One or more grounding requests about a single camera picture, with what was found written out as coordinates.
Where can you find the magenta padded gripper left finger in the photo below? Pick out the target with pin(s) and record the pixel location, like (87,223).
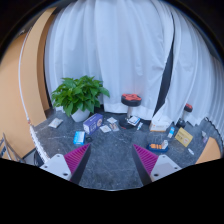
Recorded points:
(70,166)

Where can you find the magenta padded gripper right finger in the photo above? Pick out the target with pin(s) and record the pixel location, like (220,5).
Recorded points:
(152,167)

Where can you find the blue tray with orange charger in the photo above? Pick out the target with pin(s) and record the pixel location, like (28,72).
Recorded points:
(163,147)

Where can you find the small light blue box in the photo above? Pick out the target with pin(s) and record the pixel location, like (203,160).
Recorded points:
(79,138)

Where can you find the small blue white bottle box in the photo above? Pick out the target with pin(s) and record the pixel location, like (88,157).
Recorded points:
(171,132)

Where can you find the white tissue box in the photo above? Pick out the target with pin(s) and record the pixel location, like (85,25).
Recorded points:
(159,122)

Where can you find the yellow flat package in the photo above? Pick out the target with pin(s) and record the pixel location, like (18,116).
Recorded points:
(183,137)

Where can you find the silver foil packet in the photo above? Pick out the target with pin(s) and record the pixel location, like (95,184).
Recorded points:
(55,123)

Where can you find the white blue box under stool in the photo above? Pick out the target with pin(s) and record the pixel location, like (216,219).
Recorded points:
(134,120)

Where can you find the white plant pot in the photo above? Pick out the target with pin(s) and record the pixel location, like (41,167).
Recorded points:
(80,115)

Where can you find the small flat sachet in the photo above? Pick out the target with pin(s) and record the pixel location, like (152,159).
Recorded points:
(105,129)

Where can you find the dark blue cardboard box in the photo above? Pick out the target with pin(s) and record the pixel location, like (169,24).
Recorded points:
(93,123)

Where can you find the small printed card packet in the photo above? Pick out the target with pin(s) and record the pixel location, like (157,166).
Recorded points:
(113,124)

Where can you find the orange wooden board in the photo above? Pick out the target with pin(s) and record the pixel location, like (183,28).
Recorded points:
(210,152)

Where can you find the red black round stool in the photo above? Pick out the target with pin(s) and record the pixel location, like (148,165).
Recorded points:
(131,101)

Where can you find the green leafy potted plant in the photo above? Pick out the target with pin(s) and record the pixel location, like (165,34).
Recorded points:
(78,94)

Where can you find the white curtain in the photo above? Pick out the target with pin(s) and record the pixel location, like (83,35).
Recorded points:
(144,47)

